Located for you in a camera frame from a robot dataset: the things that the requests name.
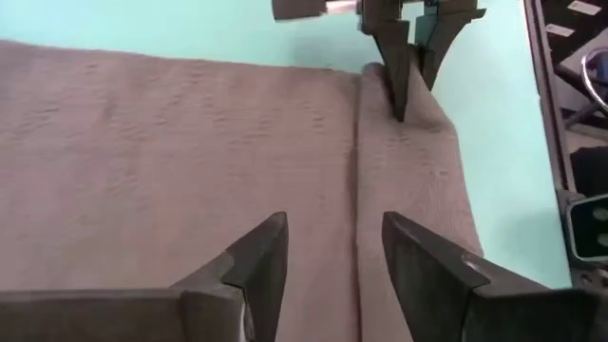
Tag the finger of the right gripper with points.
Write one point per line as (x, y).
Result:
(396, 66)
(437, 43)

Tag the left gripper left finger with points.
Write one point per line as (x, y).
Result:
(214, 304)

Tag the grey woven towel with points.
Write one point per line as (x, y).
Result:
(142, 166)

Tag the black metal table frame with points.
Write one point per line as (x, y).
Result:
(548, 95)

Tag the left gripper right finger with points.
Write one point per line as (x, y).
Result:
(451, 304)

